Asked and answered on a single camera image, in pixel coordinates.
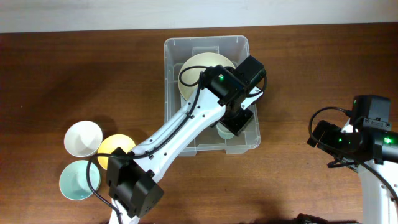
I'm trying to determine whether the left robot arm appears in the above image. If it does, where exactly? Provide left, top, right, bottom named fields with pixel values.
left=106, top=56, right=267, bottom=223

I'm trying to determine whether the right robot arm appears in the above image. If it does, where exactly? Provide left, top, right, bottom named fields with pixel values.
left=307, top=95, right=397, bottom=223

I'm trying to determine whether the cream plate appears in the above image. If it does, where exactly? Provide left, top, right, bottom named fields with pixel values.
left=178, top=52, right=236, bottom=101

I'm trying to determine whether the clear plastic storage bin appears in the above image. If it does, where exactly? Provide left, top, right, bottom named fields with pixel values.
left=164, top=35, right=261, bottom=156

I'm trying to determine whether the white small bowl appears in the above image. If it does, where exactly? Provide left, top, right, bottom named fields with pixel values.
left=63, top=121, right=103, bottom=157

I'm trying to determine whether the cream cup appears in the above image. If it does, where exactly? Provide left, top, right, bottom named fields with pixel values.
left=216, top=123, right=234, bottom=140

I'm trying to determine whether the yellow small bowl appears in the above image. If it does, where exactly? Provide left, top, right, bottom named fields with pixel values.
left=98, top=134, right=136, bottom=154

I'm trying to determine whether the light blue small bowl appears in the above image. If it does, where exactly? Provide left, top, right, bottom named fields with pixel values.
left=59, top=160, right=93, bottom=201

